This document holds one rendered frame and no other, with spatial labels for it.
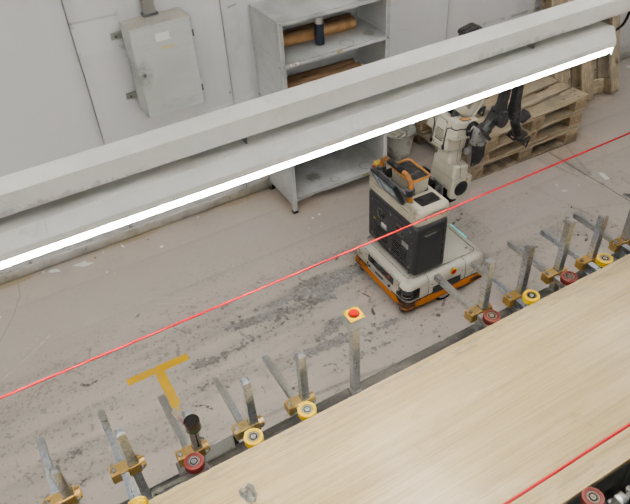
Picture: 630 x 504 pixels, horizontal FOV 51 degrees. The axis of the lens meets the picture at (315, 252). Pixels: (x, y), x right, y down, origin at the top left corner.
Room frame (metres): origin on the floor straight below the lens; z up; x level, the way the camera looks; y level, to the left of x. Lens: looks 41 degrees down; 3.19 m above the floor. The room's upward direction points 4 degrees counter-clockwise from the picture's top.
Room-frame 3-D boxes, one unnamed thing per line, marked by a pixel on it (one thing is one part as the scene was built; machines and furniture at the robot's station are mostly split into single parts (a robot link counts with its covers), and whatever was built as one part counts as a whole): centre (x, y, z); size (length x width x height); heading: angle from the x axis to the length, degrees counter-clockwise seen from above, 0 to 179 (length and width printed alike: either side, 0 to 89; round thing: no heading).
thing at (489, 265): (2.22, -0.80, 0.92); 0.04 x 0.04 x 0.48; 27
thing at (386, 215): (3.35, -0.63, 0.59); 0.55 x 0.34 x 0.83; 27
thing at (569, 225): (2.45, -1.24, 0.94); 0.04 x 0.04 x 0.48; 27
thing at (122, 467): (1.41, 0.77, 0.95); 0.14 x 0.06 x 0.05; 117
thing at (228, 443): (1.57, 0.52, 0.75); 0.26 x 0.01 x 0.10; 117
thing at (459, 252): (3.39, -0.72, 0.16); 0.67 x 0.64 x 0.25; 117
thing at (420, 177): (3.34, -0.62, 0.87); 0.23 x 0.15 x 0.11; 27
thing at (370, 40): (4.59, -0.15, 0.78); 0.90 x 0.45 x 1.55; 117
